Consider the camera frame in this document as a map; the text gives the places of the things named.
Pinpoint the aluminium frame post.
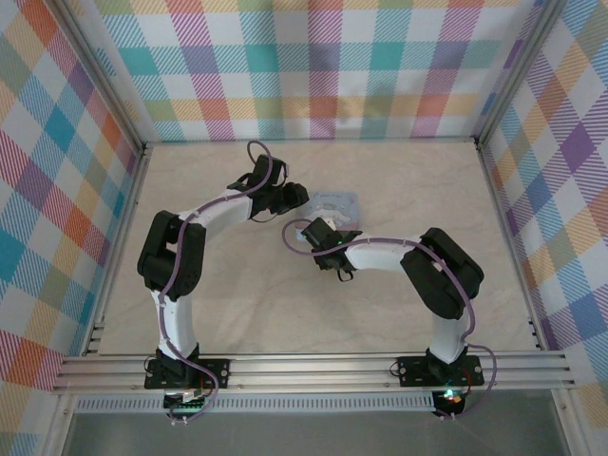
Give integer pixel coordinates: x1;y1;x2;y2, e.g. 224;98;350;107
45;0;153;151
474;0;566;146

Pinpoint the green left controller board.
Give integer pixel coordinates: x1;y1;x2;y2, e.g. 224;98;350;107
163;388;213;413

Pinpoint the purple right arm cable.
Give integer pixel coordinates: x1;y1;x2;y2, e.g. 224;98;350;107
282;218;499;422

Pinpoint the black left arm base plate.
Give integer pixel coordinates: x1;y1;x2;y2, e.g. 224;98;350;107
144;358;232;390

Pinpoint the right controller board with lights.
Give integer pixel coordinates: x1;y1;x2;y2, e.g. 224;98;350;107
435;388;466;415

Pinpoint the pale blue cartoon tin box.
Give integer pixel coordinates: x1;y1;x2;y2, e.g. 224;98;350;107
303;189;363;234

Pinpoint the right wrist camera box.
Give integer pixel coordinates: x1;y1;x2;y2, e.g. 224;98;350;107
298;216;341;249

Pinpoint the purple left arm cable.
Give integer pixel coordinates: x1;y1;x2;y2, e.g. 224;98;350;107
151;141;286;427

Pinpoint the slotted grey cable duct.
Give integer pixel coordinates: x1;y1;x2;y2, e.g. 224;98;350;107
74;396;438;415

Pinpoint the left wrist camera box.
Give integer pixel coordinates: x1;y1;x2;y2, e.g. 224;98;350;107
251;154;290;181

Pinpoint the aluminium table side rail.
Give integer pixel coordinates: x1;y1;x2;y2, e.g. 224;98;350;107
477;142;550;351
80;144;153;357

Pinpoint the long aluminium mounting rail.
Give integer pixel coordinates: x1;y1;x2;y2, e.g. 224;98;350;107
50;350;577;396

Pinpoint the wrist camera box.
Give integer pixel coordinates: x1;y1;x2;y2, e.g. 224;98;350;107
298;216;341;249
251;154;290;181

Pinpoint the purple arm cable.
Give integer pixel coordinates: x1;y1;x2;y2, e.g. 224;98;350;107
282;218;499;422
151;141;286;427

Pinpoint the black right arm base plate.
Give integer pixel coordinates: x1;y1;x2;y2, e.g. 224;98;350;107
397;354;485;387

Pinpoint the thin aluminium table edge rail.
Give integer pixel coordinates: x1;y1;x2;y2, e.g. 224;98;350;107
144;135;481;145

